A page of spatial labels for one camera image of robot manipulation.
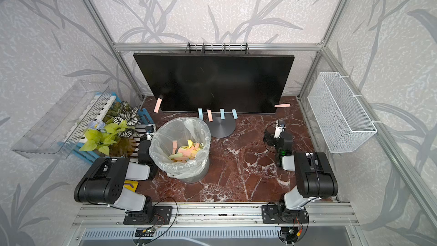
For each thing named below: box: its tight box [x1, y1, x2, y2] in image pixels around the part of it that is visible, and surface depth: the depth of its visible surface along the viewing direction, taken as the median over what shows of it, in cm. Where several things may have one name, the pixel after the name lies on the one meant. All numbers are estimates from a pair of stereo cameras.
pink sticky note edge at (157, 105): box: [153, 97, 163, 113], surface depth 84 cm
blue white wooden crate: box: [56, 92, 155, 165], surface depth 73 cm
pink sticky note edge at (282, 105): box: [274, 103, 291, 108], surface depth 86 cm
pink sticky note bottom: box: [206, 109, 214, 122], surface depth 91 cm
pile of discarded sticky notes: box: [168, 139, 205, 163], surface depth 87 cm
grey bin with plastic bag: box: [148, 116, 212, 184], surface depth 73 cm
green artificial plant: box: [79, 101, 142, 156], surface depth 75 cm
